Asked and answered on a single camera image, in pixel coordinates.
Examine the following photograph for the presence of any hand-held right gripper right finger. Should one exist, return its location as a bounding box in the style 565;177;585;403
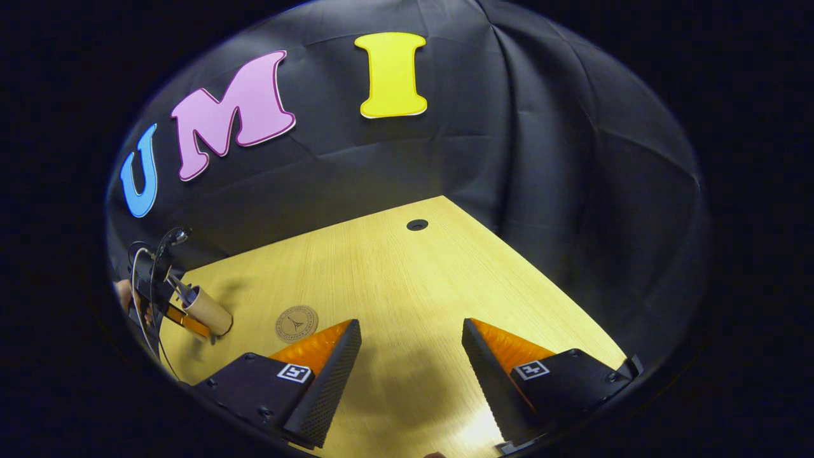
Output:
462;318;643;454

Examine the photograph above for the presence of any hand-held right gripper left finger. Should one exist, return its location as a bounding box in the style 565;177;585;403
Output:
191;319;362;449

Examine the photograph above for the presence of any beige cup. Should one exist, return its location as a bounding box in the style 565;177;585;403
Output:
183;286;233;338

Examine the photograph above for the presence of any round brown coaster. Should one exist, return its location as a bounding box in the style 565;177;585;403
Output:
275;305;319;344

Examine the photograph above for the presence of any wooden desktop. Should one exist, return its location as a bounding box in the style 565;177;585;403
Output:
156;195;627;458

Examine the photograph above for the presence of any black backdrop cloth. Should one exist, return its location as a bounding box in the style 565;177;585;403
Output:
105;0;710;382

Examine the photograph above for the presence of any hand-held gripper cable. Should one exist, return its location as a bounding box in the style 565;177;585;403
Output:
129;245;182;381

